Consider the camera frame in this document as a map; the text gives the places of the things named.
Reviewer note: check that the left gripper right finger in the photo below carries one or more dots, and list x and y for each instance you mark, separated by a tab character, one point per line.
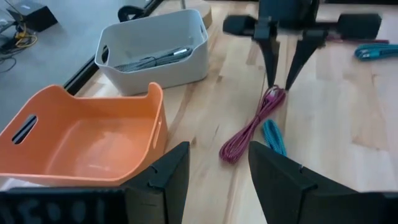
289	193

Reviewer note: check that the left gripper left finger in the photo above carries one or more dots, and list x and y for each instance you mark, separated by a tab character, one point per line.
164	186

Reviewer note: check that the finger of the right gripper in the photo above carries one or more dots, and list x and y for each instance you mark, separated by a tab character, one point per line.
306	46
270	53

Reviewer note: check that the orange plastic bin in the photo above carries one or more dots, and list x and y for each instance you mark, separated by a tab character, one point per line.
93	146

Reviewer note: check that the grey plastic bin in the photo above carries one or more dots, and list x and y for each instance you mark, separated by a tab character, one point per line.
161	77

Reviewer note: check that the black box device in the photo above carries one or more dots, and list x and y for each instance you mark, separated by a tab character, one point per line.
32	14

